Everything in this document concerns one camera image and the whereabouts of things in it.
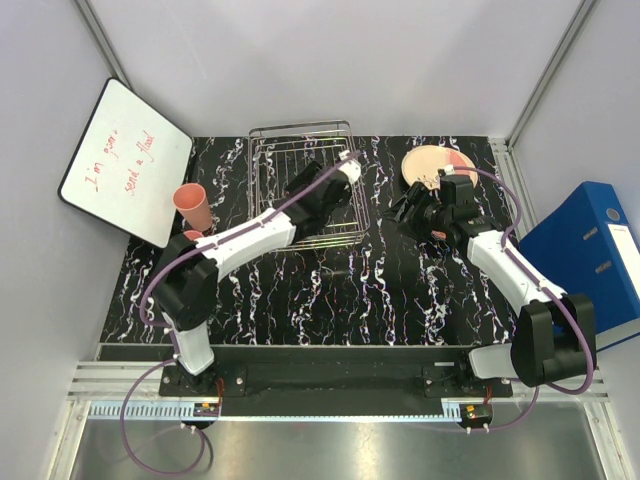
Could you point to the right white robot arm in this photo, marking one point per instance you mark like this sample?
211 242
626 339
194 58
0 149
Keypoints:
554 339

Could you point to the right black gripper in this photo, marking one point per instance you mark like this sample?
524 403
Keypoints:
418 196

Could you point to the white dry erase board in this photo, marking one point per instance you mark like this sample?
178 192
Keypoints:
127 165

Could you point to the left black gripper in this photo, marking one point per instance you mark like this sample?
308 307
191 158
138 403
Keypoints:
306 176

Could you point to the blue ring binder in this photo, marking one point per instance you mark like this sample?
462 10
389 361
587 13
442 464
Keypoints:
587 246

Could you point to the blue white patterned bowl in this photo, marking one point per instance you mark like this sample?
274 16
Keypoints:
439 235

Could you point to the metal wire dish rack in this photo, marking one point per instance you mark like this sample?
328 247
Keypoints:
278 154

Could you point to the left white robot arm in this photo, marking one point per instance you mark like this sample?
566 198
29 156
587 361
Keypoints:
184 285

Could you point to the pink rimmed ceramic plate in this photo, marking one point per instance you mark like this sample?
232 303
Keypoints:
422 164

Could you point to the light pink plastic cup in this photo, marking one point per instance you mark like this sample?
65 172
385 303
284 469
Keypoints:
190 200

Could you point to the white slotted cable duct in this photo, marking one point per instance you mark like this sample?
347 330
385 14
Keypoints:
178 410

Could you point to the salmon pink plastic cup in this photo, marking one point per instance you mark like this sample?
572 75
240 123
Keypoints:
193 235

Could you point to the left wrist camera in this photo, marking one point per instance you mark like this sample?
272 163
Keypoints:
350 166

